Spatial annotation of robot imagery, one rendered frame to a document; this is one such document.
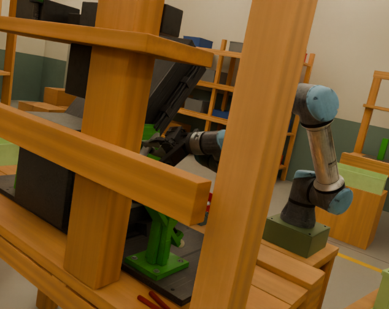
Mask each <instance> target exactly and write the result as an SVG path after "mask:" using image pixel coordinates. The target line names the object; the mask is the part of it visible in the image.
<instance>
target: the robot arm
mask: <svg viewBox="0 0 389 309"><path fill-rule="evenodd" d="M338 108H339V99H338V96H337V94H336V93H335V91H334V90H332V89H331V88H328V87H325V86H323V85H312V84H307V83H301V82H299V83H298V87H297V90H296V96H295V101H294V104H293V108H292V112H291V113H292V114H295V115H299V119H300V122H301V126H302V127H304V128H306V131H307V136H308V139H309V145H310V151H311V155H312V160H313V164H314V170H315V171H311V170H297V171H296V172H295V175H294V178H293V183H292V186H291V191H290V195H289V198H288V202H287V203H286V205H285V206H284V208H283V210H282V211H281V214H280V219H281V220H283V221H284V222H286V223H288V224H291V225H293V226H297V227H302V228H313V227H315V222H316V219H315V206H318V207H320V208H322V209H324V210H326V211H327V212H328V213H332V214H334V215H340V214H343V213H344V212H345V211H346V210H347V209H348V208H349V206H350V204H351V203H352V200H353V192H352V190H351V189H350V188H346V187H345V182H344V178H343V177H342V176H341V175H339V171H338V166H337V159H336V153H335V149H334V142H333V135H332V130H331V123H332V122H333V120H334V117H335V116H336V115H337V112H338V111H337V109H338ZM182 130H183V131H182ZM185 130H186V129H183V127H181V126H174V127H169V129H168V131H167V132H166V133H165V138H163V137H160V133H159V132H157V133H155V134H154V135H153V136H152V137H151V138H150V139H149V140H146V141H145V142H144V143H143V144H142V145H143V146H144V147H145V148H146V147H150V148H151V147H155V148H158V149H157V150H150V152H149V153H150V154H151V155H154V156H156V157H159V158H161V159H160V160H159V162H163V163H165V164H168V165H170V166H173V167H175V166H176V165H177V164H178V163H179V162H180V161H181V160H183V159H184V158H185V157H186V156H188V155H189V154H191V155H194V158H195V160H196V161H197V162H198V163H200V165H202V166H204V167H206V168H208V169H210V170H212V171H214V172H215V173H217V170H218V164H219V160H220V155H221V149H222V146H223V140H224V136H225V131H226V130H220V131H204V132H199V130H198V129H194V131H193V132H187V130H186V131H185Z"/></svg>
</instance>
